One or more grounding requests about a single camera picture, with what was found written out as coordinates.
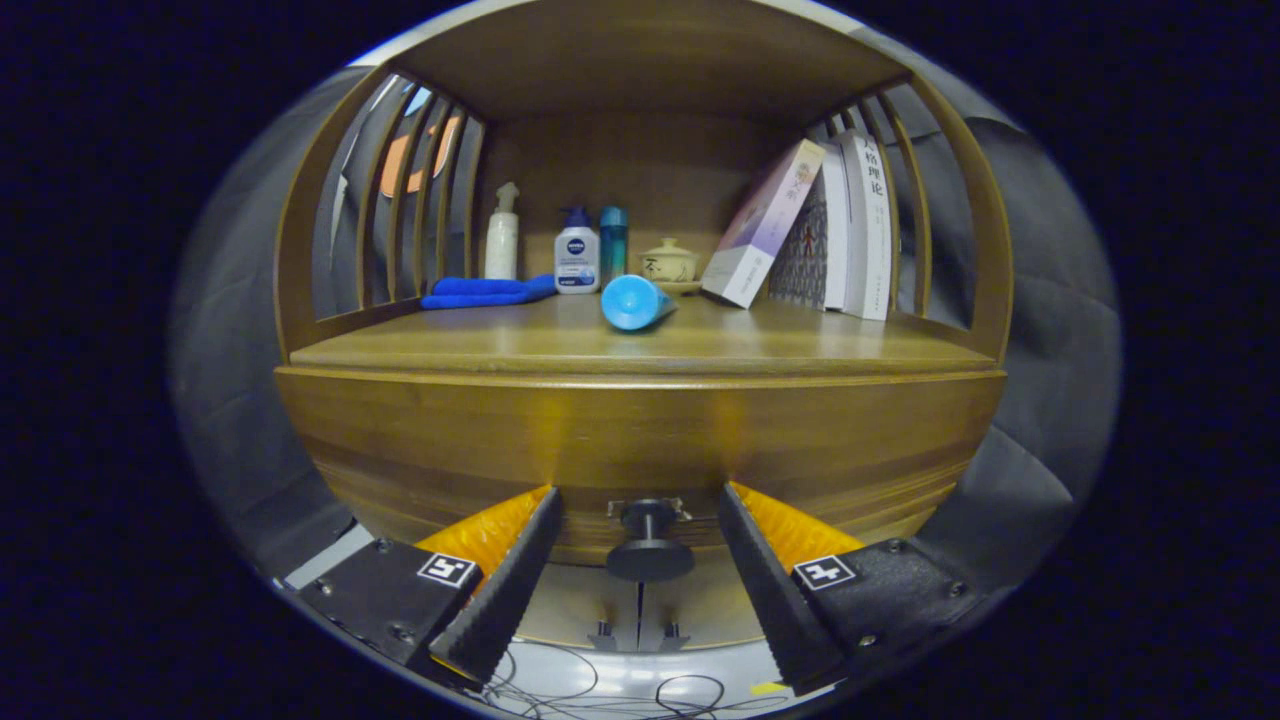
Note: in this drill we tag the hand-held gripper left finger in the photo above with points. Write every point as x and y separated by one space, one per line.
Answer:
505 590

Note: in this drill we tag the beige saucer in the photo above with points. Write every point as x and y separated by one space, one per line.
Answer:
688 287

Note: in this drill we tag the blue cream tube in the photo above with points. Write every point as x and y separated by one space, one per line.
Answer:
632 302

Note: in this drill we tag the blue folded cloth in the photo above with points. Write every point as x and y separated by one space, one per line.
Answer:
485 292

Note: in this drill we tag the wooden cabinet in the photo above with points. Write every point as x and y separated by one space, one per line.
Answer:
650 150

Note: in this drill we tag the patterned cover book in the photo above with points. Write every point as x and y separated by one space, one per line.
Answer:
810 245

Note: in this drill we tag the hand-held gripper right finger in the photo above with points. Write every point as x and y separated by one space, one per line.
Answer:
770 590

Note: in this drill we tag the beige lidded teacup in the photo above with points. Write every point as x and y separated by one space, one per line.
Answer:
670 262

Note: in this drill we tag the wooden cabinet door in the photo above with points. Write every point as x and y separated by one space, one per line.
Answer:
590 610
700 600

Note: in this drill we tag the white bottle blue cap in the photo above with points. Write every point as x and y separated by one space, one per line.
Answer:
577 255

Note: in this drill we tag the white pump bottle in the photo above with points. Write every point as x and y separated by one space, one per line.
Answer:
502 240

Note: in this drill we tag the black drawer knob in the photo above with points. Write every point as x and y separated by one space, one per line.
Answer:
650 558

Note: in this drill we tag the teal bottle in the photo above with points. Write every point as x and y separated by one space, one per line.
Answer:
613 240

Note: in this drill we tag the wooden countertop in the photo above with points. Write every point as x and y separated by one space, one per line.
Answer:
480 345

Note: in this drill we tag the purple cover book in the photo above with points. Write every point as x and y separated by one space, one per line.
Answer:
765 220

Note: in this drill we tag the yellow floor tape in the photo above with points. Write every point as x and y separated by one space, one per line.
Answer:
768 688

